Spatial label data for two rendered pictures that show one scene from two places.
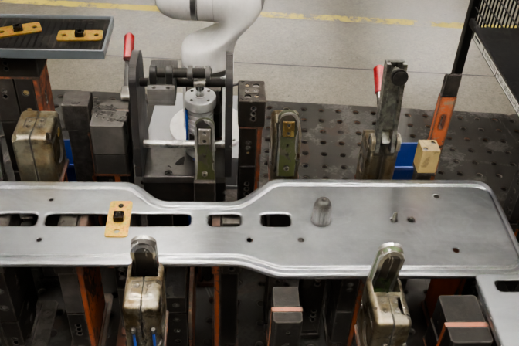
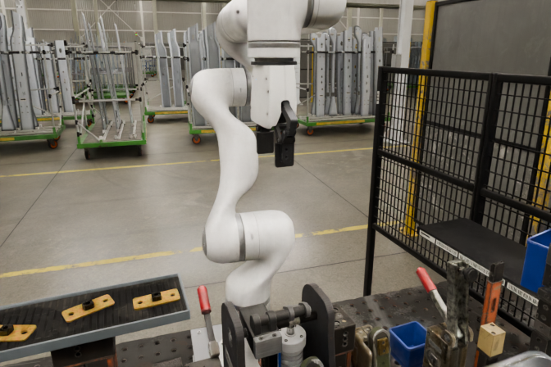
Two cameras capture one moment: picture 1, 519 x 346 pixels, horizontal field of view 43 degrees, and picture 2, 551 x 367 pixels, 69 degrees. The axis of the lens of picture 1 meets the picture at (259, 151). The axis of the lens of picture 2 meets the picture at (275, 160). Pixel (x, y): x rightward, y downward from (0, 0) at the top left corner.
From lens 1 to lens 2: 0.55 m
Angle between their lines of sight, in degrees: 27
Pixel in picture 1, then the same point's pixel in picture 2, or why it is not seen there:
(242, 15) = (284, 249)
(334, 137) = not seen: hidden behind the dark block
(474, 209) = not seen: outside the picture
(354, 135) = not seen: hidden behind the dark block
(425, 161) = (496, 345)
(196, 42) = (241, 279)
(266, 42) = (212, 266)
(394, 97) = (460, 293)
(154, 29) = (128, 274)
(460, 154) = (430, 322)
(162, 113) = (202, 351)
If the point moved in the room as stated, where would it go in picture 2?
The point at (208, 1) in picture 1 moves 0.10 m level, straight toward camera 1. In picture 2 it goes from (255, 242) to (270, 263)
